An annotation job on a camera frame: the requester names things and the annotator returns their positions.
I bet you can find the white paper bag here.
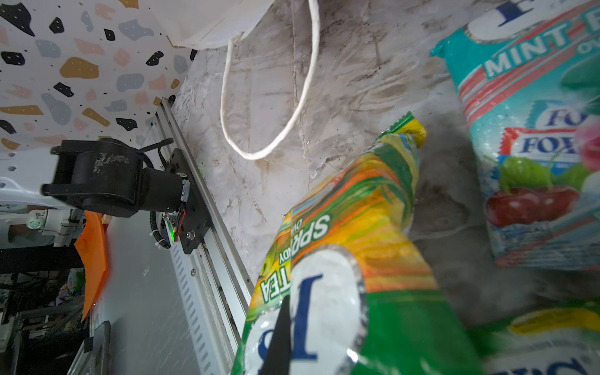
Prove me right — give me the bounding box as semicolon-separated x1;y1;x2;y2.
149;1;321;161

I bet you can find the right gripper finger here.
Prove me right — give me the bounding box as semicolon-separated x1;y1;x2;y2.
259;296;292;375

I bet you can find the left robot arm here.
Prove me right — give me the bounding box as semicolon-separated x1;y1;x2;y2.
1;137;191;249

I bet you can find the left circuit board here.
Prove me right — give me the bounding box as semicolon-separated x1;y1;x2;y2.
162;207;187;243

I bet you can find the green spring tea Fox's packet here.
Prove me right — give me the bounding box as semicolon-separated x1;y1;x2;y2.
470;298;599;375

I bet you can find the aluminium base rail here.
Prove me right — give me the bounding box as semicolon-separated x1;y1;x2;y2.
152;98;253;374

